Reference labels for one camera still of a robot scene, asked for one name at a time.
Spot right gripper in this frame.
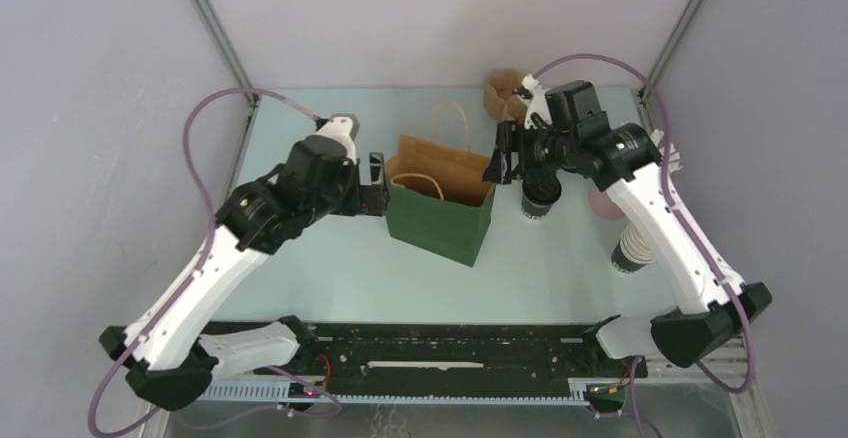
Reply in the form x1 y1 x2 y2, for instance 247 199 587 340
481 120 577 185

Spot green paper bag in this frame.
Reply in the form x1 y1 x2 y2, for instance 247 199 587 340
385 102 495 267

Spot black paper coffee cup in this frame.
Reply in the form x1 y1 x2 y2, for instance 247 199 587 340
521 189 561 220

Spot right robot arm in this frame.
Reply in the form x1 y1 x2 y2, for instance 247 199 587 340
483 75 773 376

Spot stacked brown cup carriers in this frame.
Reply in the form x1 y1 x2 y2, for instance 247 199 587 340
483 69 527 122

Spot pink straw holder cup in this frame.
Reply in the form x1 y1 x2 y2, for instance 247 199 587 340
588 187 626 220

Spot bundle of white straws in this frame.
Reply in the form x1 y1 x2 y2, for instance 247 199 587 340
650 129 683 173

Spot stack of paper cups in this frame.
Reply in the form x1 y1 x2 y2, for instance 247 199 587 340
610 223 656 274

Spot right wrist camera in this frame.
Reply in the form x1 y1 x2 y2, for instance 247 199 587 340
515 74 552 130

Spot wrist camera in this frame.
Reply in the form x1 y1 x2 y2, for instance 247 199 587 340
515 74 552 130
316 114 360 163

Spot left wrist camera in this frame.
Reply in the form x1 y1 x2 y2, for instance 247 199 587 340
316 114 360 163

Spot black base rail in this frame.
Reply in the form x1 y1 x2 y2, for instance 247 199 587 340
284 323 648 400

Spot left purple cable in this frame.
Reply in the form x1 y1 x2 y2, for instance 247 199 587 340
87 87 323 438

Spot purple cable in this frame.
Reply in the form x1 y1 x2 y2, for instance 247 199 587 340
533 53 757 395
87 87 323 438

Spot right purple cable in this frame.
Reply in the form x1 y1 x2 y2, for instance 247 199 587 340
533 53 757 395

